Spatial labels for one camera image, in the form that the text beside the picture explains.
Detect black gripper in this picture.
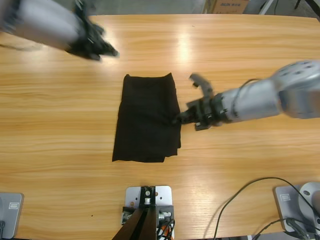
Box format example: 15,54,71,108
171,96,226,132
64,16,121,62

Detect black Unitree polo shirt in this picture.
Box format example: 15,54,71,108
111,72,183,164

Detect grey arm base disc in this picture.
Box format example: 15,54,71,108
298,181,320,218

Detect white metal mounting plate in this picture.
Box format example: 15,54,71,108
124,185,175,240

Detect white box with AUX print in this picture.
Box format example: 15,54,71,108
214,0,251,15

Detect grey metal stand leg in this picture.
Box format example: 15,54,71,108
258,0,276,16

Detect black diagonal bar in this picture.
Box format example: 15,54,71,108
303,0,320,15

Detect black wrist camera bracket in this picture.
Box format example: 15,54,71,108
188,72,216,100
72,0,97,18

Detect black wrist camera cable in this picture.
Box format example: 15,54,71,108
232,78,262,118

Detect black corner bracket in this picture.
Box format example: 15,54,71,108
121,206,137,225
156,205,175,223
139,185,157,208

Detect long black arched cable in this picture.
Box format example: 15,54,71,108
214,176,320,240

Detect black cable bundle under post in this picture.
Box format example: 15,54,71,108
155,217,176,240

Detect orange cable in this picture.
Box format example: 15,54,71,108
159,223,173,235

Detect dark aluminium camera post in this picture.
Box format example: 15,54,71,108
111,206,158,240

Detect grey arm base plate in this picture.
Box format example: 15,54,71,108
0,191,25,240
272,184,320,233

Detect black cable bundle at base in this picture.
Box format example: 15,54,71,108
253,216,317,240

